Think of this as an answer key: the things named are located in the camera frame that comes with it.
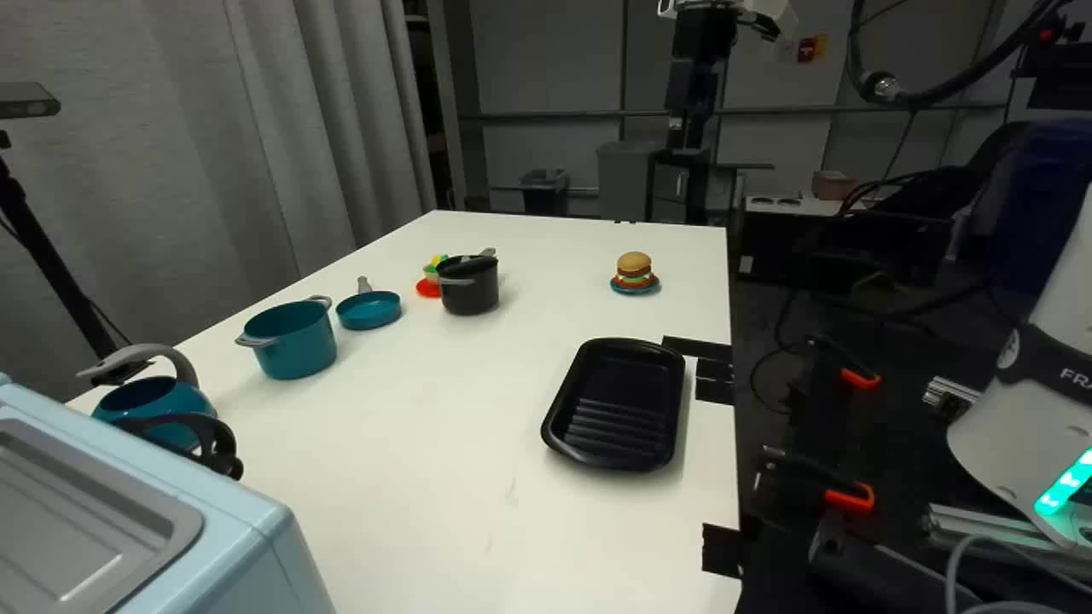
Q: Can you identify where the black tripod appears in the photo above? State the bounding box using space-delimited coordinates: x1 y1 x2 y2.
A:
0 127 131 360

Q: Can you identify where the horizontal grey rail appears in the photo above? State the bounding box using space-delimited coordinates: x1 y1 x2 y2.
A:
454 98 1019 127

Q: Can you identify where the grey curtain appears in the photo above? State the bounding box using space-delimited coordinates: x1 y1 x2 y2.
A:
0 0 444 402

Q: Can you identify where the dark blue chair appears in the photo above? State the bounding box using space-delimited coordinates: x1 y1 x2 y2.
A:
972 113 1092 299

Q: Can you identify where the black table edge bracket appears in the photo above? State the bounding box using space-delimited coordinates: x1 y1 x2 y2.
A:
699 518 750 579
661 335 737 404

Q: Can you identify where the teal toy pot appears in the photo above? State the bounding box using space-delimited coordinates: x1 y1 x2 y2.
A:
231 294 342 383

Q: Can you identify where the black toy pot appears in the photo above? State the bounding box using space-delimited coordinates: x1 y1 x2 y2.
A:
436 253 504 321

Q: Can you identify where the thick black hose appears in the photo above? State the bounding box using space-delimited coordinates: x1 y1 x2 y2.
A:
856 0 1077 113

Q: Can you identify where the toy burger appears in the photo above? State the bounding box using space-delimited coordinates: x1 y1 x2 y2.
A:
615 247 657 289

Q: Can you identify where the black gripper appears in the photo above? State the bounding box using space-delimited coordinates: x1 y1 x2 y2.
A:
665 14 734 152

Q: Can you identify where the light blue toy oven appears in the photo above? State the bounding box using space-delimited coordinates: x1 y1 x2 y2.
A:
0 370 340 614

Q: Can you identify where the orange and teal toy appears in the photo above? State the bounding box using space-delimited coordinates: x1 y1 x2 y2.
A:
607 271 665 299

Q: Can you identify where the black grill tray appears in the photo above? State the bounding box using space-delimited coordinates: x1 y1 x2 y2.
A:
536 335 689 474

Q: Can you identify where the aluminium extrusion bar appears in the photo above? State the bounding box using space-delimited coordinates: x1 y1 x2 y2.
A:
919 498 1092 571

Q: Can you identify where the teal pot lid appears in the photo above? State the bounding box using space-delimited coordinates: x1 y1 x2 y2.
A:
335 271 408 335

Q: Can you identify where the teal toy kettle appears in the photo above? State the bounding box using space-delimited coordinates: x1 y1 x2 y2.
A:
77 341 250 481

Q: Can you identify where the black clamp orange handle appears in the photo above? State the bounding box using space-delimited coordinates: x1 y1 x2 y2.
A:
758 443 881 540
795 335 887 418

